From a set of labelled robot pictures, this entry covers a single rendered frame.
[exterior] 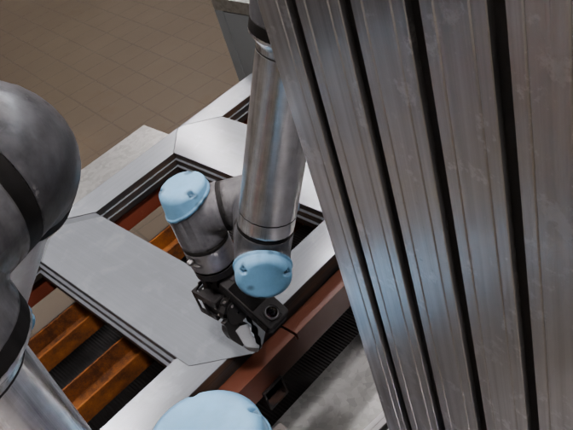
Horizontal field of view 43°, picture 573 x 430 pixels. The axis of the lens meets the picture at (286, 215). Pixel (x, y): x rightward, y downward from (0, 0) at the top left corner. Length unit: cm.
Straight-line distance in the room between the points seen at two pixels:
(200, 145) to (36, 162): 149
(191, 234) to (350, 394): 55
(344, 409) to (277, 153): 73
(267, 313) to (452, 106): 81
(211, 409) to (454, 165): 46
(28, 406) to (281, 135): 44
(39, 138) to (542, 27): 29
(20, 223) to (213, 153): 145
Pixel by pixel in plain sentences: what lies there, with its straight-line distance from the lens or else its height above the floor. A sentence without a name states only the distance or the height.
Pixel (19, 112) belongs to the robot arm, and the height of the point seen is 166.
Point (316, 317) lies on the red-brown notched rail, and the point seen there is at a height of 82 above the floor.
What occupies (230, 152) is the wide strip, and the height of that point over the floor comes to 86.
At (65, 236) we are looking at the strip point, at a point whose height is 86.
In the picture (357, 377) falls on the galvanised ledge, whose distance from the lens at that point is 147.
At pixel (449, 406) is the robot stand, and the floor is 137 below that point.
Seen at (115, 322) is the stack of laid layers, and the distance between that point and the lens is 155.
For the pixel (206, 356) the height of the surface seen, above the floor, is 86.
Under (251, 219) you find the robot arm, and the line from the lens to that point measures 88.
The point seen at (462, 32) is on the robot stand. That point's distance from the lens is 31.
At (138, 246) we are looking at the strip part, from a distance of 168.
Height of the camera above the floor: 183
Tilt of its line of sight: 38 degrees down
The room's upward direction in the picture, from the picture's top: 19 degrees counter-clockwise
